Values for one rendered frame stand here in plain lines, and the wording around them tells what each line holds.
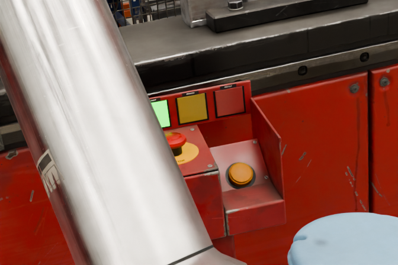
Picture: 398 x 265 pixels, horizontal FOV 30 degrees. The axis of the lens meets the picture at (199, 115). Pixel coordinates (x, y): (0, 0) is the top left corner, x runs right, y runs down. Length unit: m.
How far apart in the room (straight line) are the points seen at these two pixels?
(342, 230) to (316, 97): 0.85
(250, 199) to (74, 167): 0.70
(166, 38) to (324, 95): 0.30
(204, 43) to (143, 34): 0.14
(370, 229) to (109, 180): 0.19
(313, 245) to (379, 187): 1.01
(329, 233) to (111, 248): 0.16
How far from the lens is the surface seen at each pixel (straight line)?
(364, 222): 0.54
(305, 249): 0.50
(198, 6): 1.35
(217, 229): 1.12
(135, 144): 0.46
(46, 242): 1.34
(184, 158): 1.10
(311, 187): 1.44
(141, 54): 1.26
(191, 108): 1.19
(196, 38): 1.30
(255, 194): 1.14
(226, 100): 1.19
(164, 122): 1.19
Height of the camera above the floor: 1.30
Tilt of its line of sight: 25 degrees down
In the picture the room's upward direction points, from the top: 7 degrees counter-clockwise
